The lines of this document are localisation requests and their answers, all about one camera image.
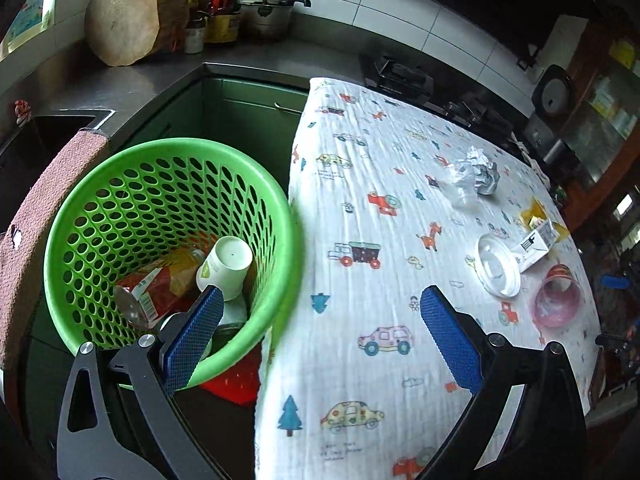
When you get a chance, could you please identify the printed blanket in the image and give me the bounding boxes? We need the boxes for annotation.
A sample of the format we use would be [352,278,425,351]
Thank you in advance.
[252,77,606,480]

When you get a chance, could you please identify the white paper cup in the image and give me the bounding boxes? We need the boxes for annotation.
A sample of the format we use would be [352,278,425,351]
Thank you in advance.
[196,236,254,302]

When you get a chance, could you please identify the black range hood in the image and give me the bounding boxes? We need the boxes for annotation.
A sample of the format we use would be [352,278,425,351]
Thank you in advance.
[362,0,606,56]

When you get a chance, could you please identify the black rice cooker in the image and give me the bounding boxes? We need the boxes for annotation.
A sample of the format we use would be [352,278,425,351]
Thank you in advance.
[525,64,578,166]

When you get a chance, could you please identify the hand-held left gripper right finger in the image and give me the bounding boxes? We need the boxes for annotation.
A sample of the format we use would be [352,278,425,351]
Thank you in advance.
[415,285,588,480]

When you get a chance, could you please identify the white black carton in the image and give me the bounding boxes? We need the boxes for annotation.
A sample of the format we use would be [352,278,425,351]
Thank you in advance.
[511,217,558,273]

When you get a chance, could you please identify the wooden glass cabinet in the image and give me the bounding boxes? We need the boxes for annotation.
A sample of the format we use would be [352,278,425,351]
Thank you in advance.
[565,20,640,196]

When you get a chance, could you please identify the round wooden chopping block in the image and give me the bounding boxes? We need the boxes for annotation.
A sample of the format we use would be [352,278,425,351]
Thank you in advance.
[84,0,188,67]

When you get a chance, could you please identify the green plastic basket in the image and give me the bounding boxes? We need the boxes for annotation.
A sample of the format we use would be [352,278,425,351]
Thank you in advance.
[43,138,306,391]

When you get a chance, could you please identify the yellow plastic wrapper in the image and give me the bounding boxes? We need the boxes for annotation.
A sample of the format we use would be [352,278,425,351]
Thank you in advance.
[520,197,571,238]

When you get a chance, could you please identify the green kitchen cabinet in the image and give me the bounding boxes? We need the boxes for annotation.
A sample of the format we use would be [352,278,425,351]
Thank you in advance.
[112,76,310,196]

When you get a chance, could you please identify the clear plastic wrap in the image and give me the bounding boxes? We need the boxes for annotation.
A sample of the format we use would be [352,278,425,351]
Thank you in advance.
[440,165,481,208]

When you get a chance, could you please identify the small white jar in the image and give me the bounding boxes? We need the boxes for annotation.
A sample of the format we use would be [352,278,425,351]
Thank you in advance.
[184,19,207,55]

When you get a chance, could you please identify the red snack packet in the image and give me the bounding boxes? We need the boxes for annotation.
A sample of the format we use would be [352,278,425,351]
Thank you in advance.
[113,260,201,331]

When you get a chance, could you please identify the black gas stove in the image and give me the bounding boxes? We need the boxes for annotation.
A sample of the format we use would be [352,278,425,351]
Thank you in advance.
[360,55,526,136]

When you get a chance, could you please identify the wall socket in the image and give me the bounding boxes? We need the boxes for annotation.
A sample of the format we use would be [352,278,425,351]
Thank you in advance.
[516,44,545,73]

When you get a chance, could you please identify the red dotted cloth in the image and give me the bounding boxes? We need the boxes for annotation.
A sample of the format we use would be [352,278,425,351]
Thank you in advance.
[200,345,263,406]

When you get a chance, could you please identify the white plastic lid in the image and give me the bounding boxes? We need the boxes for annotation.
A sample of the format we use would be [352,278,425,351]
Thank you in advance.
[476,234,522,297]

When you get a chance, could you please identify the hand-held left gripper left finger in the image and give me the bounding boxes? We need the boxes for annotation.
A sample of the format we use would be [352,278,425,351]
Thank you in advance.
[56,285,224,480]

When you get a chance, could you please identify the orange snack packet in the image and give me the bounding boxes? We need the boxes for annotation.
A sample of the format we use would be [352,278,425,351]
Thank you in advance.
[160,247,206,281]

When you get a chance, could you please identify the red cartoon cup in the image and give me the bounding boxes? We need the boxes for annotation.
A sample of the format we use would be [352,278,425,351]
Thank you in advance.
[534,264,585,330]

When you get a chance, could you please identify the colourful card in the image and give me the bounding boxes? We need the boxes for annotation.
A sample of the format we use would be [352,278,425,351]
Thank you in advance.
[2,0,55,53]

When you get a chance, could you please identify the steel pressure cooker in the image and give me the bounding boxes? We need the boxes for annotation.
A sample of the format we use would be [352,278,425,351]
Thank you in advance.
[239,0,312,41]

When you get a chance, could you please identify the kitchen sink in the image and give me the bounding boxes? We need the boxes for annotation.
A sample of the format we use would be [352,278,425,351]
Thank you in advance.
[0,115,113,196]

